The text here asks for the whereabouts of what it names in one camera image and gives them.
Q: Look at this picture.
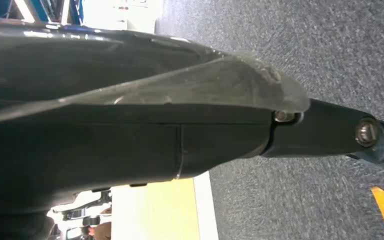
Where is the blue metal frame structure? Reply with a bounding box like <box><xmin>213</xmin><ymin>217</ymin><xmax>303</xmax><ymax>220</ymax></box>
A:
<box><xmin>0</xmin><ymin>0</ymin><xmax>84</xmax><ymax>26</ymax></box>

